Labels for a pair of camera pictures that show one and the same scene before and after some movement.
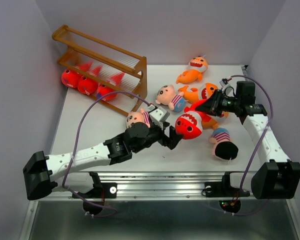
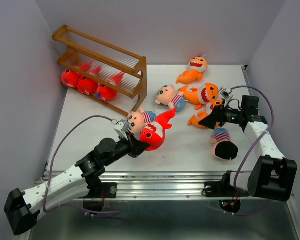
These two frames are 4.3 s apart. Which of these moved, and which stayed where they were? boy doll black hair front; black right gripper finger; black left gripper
Moved: black left gripper; black right gripper finger
Stayed: boy doll black hair front
